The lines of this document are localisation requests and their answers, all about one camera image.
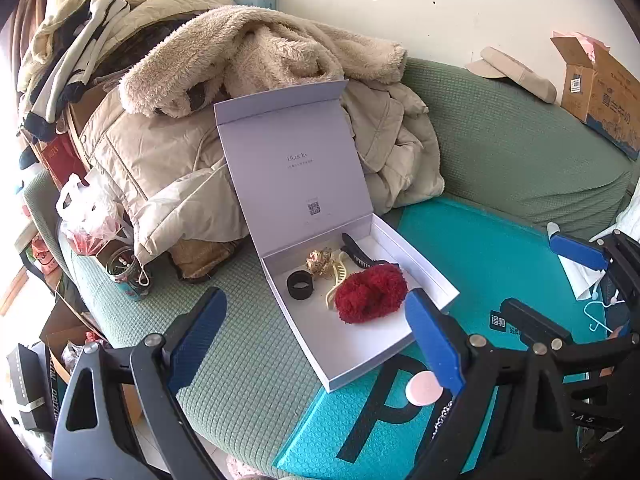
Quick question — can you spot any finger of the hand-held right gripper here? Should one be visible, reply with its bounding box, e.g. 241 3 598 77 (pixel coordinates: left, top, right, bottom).
548 230 640 312
500 298 640 362

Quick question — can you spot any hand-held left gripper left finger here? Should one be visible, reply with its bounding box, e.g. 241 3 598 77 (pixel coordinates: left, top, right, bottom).
51 286 228 480

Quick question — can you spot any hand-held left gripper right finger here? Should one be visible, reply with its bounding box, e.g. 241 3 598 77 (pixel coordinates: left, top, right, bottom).
404 287 586 480

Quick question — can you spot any red fluffy scrunchie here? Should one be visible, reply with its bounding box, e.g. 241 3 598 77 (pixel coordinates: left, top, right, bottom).
334 264 410 326

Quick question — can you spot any yellow hair claw clip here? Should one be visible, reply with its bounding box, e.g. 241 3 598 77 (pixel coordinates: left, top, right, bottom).
324 251 353 309

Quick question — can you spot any black alligator hair clip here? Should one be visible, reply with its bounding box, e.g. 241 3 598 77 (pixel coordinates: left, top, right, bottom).
341 232 401 268

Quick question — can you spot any gold beaded hair comb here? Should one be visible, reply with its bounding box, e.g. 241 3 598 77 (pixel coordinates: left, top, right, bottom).
305 247 335 277

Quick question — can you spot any white hinged-lid gift box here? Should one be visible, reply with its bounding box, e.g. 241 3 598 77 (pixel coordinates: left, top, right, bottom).
213 80 460 393

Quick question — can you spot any white tissue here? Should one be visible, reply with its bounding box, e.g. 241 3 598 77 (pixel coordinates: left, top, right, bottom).
547 222 608 301

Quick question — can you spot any round pink disc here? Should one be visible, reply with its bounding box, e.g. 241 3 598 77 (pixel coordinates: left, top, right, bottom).
404 371 443 406

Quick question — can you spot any white clothes hanger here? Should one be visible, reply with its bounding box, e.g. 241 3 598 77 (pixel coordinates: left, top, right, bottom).
582 287 626 333

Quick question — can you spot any teal printed mat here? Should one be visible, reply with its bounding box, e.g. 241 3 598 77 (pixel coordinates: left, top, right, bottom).
272 197 621 478

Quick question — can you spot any brown cloth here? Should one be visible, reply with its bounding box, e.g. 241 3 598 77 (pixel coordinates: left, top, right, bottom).
167 237 243 283

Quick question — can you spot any glass jar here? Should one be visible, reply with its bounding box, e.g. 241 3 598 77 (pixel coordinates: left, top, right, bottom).
102 242 151 302

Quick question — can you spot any open cardboard box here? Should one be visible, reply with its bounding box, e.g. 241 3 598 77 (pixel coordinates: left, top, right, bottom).
40 300 146 426

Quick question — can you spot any green sofa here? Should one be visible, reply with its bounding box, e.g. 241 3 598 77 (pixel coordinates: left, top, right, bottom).
25 57 636 466

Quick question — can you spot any cardboard box with blue print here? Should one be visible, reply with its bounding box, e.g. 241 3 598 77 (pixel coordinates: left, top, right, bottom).
550 32 640 161

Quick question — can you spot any clear plastic bag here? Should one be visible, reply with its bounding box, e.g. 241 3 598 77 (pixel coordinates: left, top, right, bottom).
56 172 136 256

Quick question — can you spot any beige padded coat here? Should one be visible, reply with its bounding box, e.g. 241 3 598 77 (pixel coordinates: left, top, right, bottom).
77 82 446 266

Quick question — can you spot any black box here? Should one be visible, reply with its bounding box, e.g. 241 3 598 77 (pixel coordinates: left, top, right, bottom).
5 342 63 433

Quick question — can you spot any beige cap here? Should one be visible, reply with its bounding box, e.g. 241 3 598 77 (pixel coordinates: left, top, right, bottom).
465 46 557 106

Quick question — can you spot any red box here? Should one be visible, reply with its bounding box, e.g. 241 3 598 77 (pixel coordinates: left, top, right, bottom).
37 135 81 196

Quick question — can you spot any beige fleece jacket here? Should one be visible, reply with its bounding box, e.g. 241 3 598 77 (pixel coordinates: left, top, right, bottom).
119 5 407 118

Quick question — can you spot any white and navy garment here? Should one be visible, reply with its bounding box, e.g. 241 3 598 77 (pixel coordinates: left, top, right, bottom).
17 0 133 141

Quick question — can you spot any silver chain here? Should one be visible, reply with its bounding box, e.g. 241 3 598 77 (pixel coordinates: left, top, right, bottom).
432 400 456 441

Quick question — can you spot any black elastic hair tie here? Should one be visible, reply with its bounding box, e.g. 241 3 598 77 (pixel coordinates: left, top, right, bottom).
286 270 314 302

